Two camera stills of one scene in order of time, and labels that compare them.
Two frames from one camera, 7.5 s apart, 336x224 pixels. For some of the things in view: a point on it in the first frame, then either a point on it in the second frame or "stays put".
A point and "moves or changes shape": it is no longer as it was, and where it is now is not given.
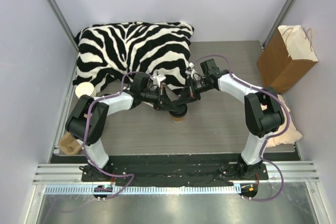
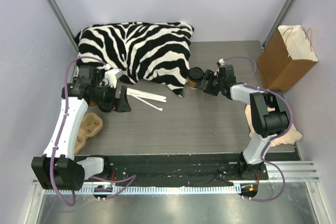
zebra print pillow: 106,52 stays put
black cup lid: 181,110 moves or changes shape
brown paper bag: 287,56 stays put
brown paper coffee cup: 177,119 moves or changes shape
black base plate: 155,170 stays put
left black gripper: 160,98 to 117,98
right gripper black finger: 185,96 to 204,83
